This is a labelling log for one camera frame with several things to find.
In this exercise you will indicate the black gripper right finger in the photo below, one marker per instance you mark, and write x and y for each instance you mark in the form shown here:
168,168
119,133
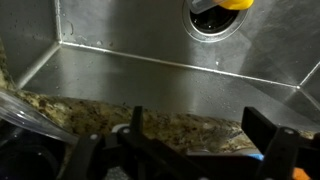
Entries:
290,153

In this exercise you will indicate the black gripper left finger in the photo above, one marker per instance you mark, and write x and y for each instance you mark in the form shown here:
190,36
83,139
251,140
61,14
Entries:
96,156

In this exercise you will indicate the orange sponge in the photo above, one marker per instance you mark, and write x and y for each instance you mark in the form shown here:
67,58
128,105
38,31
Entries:
301,174

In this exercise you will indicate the blue label soap bottle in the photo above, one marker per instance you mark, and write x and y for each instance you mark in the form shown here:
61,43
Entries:
255,155

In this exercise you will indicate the clear plastic object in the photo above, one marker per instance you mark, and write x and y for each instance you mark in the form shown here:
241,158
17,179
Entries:
26,116

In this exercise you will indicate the stainless steel sink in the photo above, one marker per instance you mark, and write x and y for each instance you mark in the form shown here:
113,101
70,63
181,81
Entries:
160,70

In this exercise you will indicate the metal sink drain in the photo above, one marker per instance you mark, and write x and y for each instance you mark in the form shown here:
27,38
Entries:
216,25

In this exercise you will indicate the clear bottle with yellow cap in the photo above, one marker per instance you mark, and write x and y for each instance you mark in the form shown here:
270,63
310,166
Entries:
230,4

